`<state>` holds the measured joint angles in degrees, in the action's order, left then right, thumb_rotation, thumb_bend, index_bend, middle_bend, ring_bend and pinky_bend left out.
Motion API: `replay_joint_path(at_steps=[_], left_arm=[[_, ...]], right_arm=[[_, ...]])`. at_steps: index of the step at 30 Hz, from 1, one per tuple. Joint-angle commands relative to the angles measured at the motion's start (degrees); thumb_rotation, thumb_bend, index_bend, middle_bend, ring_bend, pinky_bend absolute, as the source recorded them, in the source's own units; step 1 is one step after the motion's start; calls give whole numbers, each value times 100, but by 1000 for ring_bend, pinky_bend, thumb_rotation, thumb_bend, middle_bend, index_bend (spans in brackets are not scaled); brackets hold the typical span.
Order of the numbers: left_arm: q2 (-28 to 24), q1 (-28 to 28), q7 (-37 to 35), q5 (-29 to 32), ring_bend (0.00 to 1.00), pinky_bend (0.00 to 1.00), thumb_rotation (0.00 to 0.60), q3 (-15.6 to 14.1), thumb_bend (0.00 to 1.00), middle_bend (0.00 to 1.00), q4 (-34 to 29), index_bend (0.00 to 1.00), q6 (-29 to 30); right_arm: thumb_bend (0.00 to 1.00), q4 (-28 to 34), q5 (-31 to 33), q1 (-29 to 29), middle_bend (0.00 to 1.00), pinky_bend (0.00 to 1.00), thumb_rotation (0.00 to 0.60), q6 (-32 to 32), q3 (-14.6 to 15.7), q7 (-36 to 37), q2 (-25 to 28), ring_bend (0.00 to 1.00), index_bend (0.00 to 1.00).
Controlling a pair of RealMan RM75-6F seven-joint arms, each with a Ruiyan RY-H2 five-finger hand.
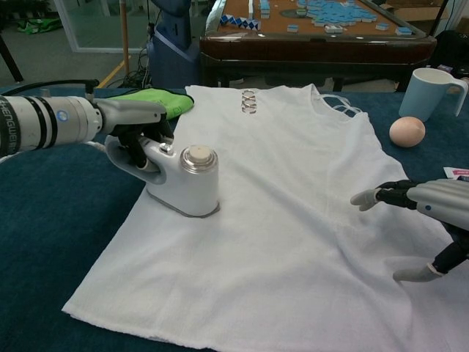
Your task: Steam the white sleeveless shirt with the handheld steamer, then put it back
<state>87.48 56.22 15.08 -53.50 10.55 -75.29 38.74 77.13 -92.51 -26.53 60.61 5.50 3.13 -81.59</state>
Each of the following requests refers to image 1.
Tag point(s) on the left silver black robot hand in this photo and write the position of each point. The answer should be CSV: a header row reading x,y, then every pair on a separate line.
x,y
128,111

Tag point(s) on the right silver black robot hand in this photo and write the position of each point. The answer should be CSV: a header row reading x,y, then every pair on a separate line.
x,y
443,199

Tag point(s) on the white handheld garment steamer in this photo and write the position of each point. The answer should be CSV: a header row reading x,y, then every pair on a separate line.
x,y
198,187

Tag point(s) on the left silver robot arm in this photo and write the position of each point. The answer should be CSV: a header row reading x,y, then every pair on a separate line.
x,y
36,121

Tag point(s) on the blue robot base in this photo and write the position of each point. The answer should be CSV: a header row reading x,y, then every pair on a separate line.
x,y
172,62

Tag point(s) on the red white blue box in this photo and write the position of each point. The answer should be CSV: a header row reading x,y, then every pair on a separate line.
x,y
452,171

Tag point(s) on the green folded cloth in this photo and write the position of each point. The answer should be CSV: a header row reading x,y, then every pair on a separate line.
x,y
172,100

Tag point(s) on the wooden pole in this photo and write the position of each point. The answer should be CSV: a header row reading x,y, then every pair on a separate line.
x,y
126,36

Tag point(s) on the peach coloured egg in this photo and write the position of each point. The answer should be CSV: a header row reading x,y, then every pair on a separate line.
x,y
407,132

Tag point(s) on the white framed glass partition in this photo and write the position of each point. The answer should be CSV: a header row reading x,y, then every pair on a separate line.
x,y
102,22

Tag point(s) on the light blue mug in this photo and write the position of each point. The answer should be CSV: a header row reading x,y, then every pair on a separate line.
x,y
417,99

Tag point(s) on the green bag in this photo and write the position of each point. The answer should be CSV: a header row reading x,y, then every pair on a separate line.
x,y
36,27

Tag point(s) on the black tripod leg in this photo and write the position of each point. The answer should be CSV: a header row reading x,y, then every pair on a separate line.
x,y
11,62

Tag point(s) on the blue white magic snake toy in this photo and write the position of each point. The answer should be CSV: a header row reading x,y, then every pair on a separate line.
x,y
238,22

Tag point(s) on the dark blue felt table cover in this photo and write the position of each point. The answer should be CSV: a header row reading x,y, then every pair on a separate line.
x,y
55,238

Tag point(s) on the black bag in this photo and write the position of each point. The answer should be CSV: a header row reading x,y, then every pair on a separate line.
x,y
450,47

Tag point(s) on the stacked blue mahjong tiles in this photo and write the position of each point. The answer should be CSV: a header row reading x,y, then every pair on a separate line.
x,y
265,12

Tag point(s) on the blue backed mahjong tile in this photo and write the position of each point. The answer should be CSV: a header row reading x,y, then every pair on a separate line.
x,y
295,29
382,26
404,31

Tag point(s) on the brown cardboard box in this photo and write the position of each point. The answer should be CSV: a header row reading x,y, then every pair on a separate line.
x,y
421,14

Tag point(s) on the white sleeveless shirt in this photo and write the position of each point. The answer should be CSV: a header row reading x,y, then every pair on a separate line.
x,y
256,256

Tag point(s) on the brown mahjong table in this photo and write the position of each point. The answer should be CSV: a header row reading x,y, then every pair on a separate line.
x,y
311,47

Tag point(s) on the white faced mahjong tile pair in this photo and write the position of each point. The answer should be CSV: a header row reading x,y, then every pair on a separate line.
x,y
335,30

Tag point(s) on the blue mahjong tile pile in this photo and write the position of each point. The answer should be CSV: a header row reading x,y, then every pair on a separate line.
x,y
333,12

